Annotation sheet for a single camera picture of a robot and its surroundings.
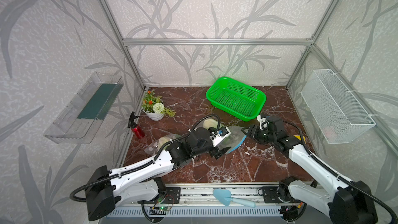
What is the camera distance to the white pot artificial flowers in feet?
2.98

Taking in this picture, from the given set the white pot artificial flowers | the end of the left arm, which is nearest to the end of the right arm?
the end of the left arm

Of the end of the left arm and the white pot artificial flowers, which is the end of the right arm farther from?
the white pot artificial flowers
